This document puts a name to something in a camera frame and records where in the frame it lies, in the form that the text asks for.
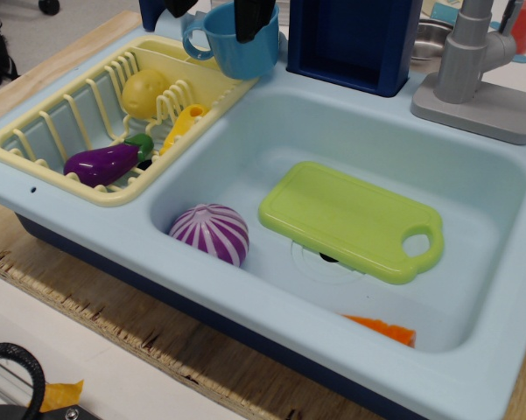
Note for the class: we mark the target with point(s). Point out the cream plastic drying rack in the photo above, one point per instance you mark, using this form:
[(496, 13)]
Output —
[(87, 113)]

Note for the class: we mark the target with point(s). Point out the purple striped toy onion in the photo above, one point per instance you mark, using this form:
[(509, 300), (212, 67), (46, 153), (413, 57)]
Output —
[(214, 229)]

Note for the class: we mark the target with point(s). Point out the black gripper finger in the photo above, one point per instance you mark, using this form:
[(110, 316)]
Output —
[(178, 8), (250, 17)]

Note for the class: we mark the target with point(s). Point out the light blue toy sink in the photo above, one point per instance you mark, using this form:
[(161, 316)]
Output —
[(468, 311)]

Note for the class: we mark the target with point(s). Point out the dark blue box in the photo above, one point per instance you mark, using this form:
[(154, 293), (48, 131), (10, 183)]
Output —
[(363, 45)]

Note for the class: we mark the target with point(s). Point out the green plastic cutting board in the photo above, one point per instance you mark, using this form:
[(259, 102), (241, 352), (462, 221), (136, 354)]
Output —
[(361, 225)]

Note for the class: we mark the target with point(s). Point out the black chair wheel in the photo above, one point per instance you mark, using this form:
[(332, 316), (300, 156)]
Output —
[(49, 7)]

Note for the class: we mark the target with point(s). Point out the yellow toy utensil handle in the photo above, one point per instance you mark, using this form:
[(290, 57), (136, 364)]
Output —
[(186, 119)]

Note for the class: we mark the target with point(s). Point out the metal bowl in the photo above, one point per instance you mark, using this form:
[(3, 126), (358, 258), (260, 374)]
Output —
[(430, 40)]

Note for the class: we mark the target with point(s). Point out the yellow tape piece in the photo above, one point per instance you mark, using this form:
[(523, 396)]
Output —
[(61, 395)]

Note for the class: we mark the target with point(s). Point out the blue plastic cup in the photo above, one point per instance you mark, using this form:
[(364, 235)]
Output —
[(213, 36)]

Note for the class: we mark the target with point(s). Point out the red plastic cup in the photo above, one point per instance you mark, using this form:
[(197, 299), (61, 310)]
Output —
[(519, 31)]

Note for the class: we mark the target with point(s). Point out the purple toy eggplant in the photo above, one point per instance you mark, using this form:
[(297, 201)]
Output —
[(104, 166)]

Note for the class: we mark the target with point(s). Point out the grey toy faucet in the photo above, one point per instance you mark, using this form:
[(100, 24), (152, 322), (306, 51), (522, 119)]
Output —
[(456, 95)]

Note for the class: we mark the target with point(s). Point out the yellow toy potato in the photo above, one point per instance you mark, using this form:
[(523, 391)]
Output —
[(140, 93)]

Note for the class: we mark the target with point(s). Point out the orange toy carrot piece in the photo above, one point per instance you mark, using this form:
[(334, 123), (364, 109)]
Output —
[(398, 333)]

